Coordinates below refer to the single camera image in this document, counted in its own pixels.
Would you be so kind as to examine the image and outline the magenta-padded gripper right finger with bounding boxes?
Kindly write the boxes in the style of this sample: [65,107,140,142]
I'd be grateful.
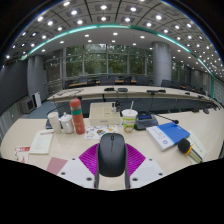
[124,143,167,190]

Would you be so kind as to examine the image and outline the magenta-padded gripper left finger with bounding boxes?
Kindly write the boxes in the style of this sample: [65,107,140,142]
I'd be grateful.
[57,143,101,190]

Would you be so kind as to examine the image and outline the black computer mouse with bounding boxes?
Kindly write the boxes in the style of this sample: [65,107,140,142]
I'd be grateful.
[97,132,128,178]

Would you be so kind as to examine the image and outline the pink mouse pad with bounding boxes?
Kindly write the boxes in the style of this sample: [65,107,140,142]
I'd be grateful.
[45,156,69,176]

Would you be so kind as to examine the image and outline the colourful sticker sheet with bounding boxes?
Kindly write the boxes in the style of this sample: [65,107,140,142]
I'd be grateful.
[83,124,119,140]

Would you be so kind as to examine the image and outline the printed paper drink cup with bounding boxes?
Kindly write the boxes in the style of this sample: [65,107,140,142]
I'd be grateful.
[121,100,139,134]

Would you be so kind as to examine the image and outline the blue and white book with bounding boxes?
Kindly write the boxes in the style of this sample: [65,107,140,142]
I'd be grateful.
[145,121,191,152]

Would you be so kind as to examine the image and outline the red drink bottle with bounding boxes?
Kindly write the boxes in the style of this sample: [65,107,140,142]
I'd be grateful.
[69,97,86,136]

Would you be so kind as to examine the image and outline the white paper booklet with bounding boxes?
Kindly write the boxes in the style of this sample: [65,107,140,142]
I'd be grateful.
[29,129,54,155]

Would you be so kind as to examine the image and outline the black foam handheld microphone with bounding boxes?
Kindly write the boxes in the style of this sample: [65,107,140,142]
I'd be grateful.
[177,138,204,164]

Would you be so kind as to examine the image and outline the white paper cup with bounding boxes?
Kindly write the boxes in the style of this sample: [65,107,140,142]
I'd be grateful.
[47,111,63,135]

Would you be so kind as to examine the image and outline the red and white booklet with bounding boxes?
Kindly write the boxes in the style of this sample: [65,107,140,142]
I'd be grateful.
[13,145,32,164]

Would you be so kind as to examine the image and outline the white standing board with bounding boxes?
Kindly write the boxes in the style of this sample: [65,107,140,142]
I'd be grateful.
[34,91,43,108]

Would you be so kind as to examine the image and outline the group of dark chairs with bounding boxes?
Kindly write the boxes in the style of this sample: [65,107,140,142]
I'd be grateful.
[64,74,214,98]

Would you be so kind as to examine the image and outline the grey microwave oven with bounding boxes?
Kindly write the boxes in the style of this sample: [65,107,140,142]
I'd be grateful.
[20,97,36,114]

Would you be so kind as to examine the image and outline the group of ceiling lights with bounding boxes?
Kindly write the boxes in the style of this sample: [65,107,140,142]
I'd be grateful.
[4,0,224,81]

